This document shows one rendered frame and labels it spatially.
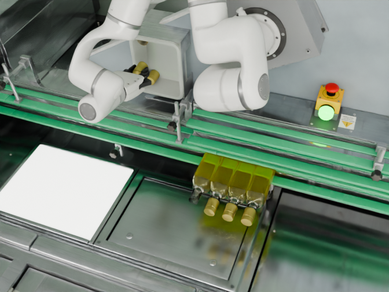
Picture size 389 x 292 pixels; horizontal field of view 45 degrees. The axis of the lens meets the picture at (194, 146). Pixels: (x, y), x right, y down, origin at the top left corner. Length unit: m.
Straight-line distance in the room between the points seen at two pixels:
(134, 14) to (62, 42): 1.25
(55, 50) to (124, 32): 1.20
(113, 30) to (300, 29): 0.47
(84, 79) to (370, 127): 0.83
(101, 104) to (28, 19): 1.00
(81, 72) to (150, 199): 0.58
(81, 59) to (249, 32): 0.44
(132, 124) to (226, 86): 0.66
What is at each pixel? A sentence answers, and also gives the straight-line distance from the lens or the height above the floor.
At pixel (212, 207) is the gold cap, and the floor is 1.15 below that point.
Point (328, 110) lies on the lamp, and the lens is 1.41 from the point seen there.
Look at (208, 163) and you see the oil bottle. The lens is 1.47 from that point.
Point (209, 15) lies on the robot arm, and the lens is 1.04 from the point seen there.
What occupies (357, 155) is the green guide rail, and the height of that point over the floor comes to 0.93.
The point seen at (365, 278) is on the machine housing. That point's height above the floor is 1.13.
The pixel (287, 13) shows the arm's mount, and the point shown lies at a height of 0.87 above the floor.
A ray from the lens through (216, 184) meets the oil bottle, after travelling 1.43.
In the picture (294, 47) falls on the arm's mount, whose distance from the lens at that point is 1.28.
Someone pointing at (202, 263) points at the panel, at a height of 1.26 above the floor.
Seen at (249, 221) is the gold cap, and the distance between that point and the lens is 1.36.
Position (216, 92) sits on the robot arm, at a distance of 1.03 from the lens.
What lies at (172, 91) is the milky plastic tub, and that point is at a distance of 1.59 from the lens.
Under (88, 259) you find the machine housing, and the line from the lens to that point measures 1.51.
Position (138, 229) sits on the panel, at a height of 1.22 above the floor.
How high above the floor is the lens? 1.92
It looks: 39 degrees down
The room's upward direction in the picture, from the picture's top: 152 degrees counter-clockwise
